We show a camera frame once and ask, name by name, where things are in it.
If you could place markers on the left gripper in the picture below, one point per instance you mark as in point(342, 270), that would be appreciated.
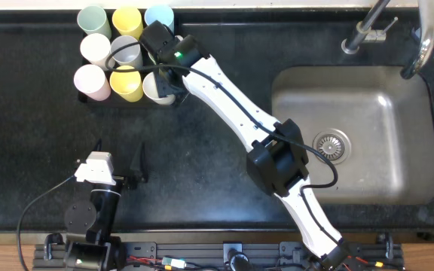
point(126, 182)

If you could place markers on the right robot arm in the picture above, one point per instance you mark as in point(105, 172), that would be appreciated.
point(232, 101)

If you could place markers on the yellow cup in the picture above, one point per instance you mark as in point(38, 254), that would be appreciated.
point(127, 21)
point(126, 83)

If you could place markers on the white cup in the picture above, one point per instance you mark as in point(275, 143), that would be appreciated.
point(95, 48)
point(150, 89)

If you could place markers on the pink cup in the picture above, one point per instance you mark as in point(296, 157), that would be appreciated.
point(89, 80)

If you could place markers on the grey cup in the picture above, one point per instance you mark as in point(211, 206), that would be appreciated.
point(126, 50)

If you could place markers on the green cup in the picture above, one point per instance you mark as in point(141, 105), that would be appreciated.
point(92, 19)

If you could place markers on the blue cup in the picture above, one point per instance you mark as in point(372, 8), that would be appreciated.
point(159, 16)

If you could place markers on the steel sink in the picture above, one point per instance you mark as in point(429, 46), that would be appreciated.
point(382, 131)

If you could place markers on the steel tap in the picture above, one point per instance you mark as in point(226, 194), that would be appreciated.
point(428, 34)

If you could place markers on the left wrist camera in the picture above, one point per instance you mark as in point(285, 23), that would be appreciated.
point(95, 168)

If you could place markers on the mounting rail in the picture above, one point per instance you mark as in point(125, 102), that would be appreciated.
point(196, 251)

